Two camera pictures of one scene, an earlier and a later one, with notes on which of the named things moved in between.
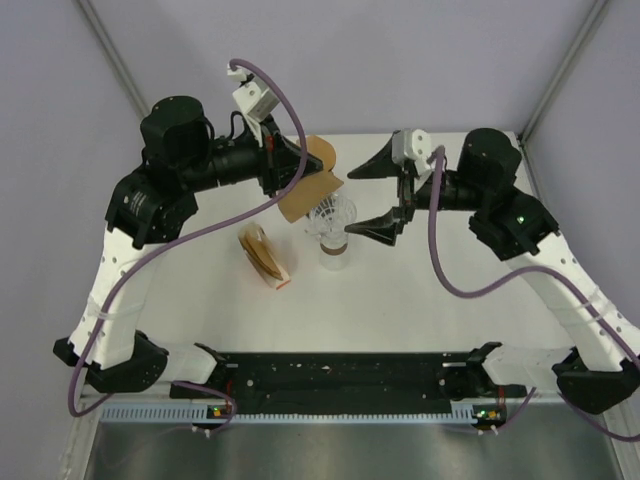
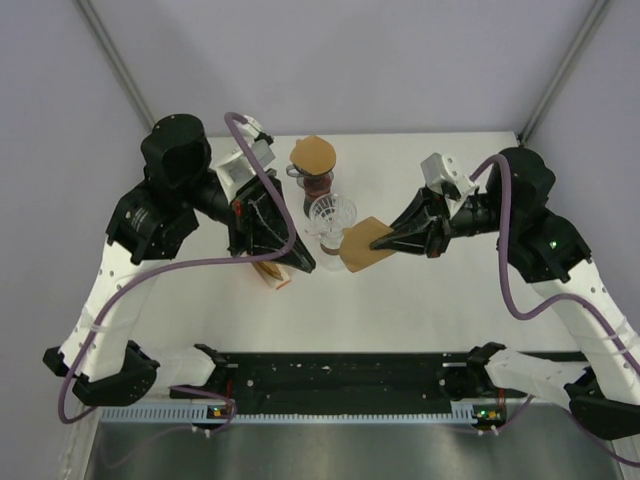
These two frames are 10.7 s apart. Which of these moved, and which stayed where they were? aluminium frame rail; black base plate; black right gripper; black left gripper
Moved: black left gripper; black right gripper
Stayed: aluminium frame rail; black base plate
